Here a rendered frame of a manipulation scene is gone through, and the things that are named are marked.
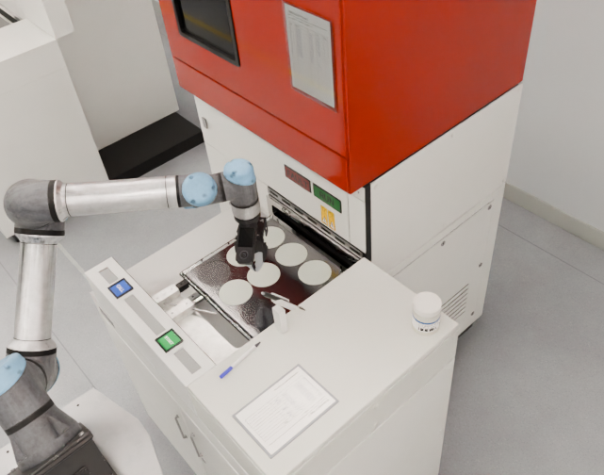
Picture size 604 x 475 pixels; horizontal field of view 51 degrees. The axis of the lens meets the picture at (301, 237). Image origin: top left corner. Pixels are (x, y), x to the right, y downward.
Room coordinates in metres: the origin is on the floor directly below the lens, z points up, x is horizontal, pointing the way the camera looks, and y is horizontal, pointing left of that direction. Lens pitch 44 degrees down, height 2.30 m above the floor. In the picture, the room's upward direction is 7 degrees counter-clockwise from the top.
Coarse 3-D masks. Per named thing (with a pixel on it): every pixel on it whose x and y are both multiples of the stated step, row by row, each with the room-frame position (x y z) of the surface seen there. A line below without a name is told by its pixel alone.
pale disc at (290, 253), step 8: (280, 248) 1.41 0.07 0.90; (288, 248) 1.41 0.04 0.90; (296, 248) 1.41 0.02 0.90; (304, 248) 1.40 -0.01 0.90; (280, 256) 1.38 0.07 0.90; (288, 256) 1.37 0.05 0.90; (296, 256) 1.37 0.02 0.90; (304, 256) 1.37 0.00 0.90; (288, 264) 1.34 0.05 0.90; (296, 264) 1.34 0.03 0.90
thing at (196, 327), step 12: (180, 300) 1.27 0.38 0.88; (180, 324) 1.17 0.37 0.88; (192, 324) 1.17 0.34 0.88; (204, 324) 1.16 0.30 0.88; (192, 336) 1.12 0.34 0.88; (204, 336) 1.12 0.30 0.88; (216, 336) 1.11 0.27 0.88; (204, 348) 1.08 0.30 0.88; (216, 348) 1.07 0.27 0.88; (228, 348) 1.07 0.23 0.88; (216, 360) 1.03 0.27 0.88
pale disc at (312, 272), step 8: (304, 264) 1.33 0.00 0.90; (312, 264) 1.33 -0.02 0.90; (320, 264) 1.33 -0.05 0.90; (304, 272) 1.30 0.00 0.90; (312, 272) 1.30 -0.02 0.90; (320, 272) 1.29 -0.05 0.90; (328, 272) 1.29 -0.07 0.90; (304, 280) 1.27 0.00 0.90; (312, 280) 1.27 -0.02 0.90; (320, 280) 1.26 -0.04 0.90
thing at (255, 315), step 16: (272, 224) 1.53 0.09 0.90; (288, 240) 1.44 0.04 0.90; (224, 256) 1.41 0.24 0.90; (272, 256) 1.38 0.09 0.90; (320, 256) 1.36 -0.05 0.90; (192, 272) 1.35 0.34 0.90; (208, 272) 1.35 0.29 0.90; (224, 272) 1.34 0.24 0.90; (240, 272) 1.33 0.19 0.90; (288, 272) 1.31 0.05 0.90; (336, 272) 1.28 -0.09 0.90; (208, 288) 1.28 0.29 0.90; (256, 288) 1.26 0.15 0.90; (272, 288) 1.25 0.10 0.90; (288, 288) 1.24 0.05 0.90; (304, 288) 1.24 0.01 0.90; (224, 304) 1.21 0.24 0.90; (240, 304) 1.20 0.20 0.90; (256, 304) 1.20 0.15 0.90; (272, 304) 1.19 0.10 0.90; (240, 320) 1.14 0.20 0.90; (256, 320) 1.14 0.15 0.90; (272, 320) 1.13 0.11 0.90
